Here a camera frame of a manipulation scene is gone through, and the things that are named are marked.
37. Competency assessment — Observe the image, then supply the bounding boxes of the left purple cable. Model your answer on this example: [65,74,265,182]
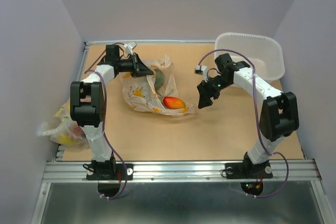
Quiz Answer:
[84,41,129,200]

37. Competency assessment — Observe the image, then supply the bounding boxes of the translucent banana-print plastic bag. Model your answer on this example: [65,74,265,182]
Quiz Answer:
[120,56,196,116]

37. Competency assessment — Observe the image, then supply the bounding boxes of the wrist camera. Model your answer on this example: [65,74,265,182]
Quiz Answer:
[194,65,209,82]
[123,41,137,56]

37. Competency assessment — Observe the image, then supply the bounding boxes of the aluminium rail frame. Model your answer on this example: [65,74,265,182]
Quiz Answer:
[30,40,326,224]

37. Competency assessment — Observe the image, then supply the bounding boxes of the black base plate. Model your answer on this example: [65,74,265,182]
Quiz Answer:
[221,162,273,196]
[83,161,134,200]

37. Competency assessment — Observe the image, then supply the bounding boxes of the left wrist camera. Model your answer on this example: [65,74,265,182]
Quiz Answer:
[123,41,137,56]

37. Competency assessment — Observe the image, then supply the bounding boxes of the filled plastic bag at left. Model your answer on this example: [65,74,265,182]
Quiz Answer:
[37,100,89,148]

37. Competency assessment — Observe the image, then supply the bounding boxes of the green fake melon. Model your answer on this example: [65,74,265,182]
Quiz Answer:
[154,68,165,90]

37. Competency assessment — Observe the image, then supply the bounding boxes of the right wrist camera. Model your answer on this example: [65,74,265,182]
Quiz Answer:
[194,65,209,82]

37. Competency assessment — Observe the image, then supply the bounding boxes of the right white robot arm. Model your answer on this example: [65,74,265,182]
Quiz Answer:
[195,50,299,179]

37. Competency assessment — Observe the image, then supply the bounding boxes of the red-yellow fake mango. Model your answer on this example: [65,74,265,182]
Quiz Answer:
[163,96,186,110]

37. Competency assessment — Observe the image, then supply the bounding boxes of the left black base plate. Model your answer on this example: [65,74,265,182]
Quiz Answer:
[83,161,134,200]

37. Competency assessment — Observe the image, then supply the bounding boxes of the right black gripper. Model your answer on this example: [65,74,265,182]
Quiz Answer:
[197,74,232,109]

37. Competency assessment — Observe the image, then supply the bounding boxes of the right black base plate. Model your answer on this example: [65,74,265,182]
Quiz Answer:
[221,162,273,196]

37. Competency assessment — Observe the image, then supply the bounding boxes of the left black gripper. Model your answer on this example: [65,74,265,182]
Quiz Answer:
[117,52,153,78]

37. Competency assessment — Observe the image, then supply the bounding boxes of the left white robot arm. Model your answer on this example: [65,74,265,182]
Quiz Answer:
[70,41,153,179]

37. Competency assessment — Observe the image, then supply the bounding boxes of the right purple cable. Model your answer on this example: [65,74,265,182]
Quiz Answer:
[197,48,289,199]

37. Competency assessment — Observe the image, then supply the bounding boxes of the purple cable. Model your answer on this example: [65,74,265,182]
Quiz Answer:
[84,41,129,200]
[197,48,289,199]

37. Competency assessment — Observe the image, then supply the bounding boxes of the white plastic bin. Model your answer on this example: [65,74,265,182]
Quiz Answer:
[215,33,285,83]

